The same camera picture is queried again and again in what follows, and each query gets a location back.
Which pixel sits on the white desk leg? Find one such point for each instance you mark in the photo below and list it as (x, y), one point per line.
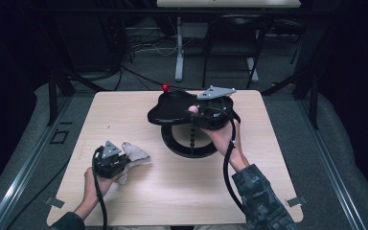
(179, 44)

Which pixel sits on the pink ball knob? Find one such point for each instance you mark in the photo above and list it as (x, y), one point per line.
(193, 109)

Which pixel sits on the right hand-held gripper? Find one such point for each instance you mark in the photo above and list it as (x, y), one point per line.
(217, 111)

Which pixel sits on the person's right hand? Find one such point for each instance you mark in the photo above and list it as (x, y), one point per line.
(225, 140)

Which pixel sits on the black wavy tray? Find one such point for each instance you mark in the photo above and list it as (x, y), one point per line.
(169, 110)

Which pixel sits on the red ball knob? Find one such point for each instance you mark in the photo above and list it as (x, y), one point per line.
(165, 87)

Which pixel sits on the white desk top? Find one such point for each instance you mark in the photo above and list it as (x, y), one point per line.
(228, 3)

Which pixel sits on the grey table bracket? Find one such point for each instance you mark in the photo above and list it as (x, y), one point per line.
(297, 201)
(54, 202)

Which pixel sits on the black chair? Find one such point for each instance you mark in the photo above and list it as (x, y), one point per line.
(233, 35)

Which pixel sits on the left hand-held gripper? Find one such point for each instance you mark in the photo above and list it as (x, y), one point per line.
(108, 164)

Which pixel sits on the white waffle cloth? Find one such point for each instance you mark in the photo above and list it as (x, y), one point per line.
(137, 155)

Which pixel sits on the black metal frame stand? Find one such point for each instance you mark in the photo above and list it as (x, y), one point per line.
(314, 102)
(53, 96)

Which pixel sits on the aluminium floor rail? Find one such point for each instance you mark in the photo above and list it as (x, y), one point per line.
(335, 179)
(19, 185)

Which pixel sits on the person's left hand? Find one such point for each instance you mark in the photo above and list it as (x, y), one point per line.
(97, 188)

